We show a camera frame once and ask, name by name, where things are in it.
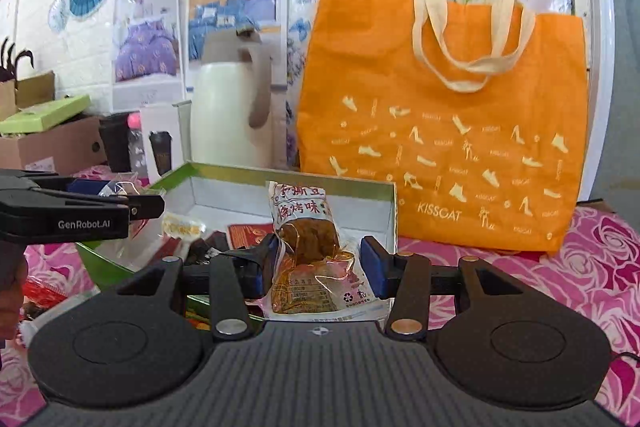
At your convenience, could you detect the closed brown cardboard box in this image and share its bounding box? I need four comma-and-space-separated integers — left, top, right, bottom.
0, 116, 106, 173

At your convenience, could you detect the brown tofu snack packet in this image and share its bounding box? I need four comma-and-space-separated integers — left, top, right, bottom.
260, 180, 382, 321

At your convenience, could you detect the green box lid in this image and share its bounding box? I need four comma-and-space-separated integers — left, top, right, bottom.
0, 94, 92, 136

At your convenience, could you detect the open brown cardboard box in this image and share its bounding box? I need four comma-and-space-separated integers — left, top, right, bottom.
0, 70, 56, 120

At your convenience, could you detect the person's left hand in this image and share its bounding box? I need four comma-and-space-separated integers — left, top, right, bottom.
0, 244, 28, 343

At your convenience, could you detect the orange tote bag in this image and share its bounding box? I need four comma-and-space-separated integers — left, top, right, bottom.
295, 0, 590, 256

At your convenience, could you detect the yellow snack packet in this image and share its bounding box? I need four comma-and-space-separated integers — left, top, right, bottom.
162, 212, 206, 238

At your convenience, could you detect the blue bedding poster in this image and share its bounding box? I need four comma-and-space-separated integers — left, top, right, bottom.
187, 0, 281, 88

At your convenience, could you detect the pink rose tablecloth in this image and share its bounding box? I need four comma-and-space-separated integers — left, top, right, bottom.
0, 164, 640, 427

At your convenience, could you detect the white thermos jug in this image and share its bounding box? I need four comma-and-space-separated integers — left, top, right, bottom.
189, 30, 275, 170

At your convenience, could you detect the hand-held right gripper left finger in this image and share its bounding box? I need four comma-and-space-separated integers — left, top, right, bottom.
117, 234, 280, 340

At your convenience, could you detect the clear bottle with pink lid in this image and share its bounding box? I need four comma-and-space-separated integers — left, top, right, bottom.
127, 114, 146, 168

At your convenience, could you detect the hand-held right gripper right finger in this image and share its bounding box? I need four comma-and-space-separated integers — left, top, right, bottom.
361, 236, 523, 340

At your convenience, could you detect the small pale blue paper fan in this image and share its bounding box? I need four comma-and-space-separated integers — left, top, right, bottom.
48, 0, 71, 33

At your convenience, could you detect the black feather decoration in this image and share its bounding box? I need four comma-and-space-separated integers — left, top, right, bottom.
0, 37, 36, 80

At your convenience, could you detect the white box with cup print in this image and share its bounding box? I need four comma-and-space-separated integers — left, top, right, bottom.
138, 99, 194, 186

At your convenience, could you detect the black cup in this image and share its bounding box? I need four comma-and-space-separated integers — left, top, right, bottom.
97, 111, 134, 173

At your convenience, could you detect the green cardboard box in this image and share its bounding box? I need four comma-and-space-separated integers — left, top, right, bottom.
75, 161, 399, 325

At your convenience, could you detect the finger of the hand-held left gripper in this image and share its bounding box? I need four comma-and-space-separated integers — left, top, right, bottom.
0, 171, 108, 194
37, 190, 166, 222

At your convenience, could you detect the purple bedding poster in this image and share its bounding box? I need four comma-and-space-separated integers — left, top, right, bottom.
112, 0, 181, 108

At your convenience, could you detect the flat red snack packet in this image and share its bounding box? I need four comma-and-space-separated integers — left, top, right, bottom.
227, 222, 276, 254

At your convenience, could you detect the small clear snack packet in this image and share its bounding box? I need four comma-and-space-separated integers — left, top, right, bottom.
97, 178, 142, 198

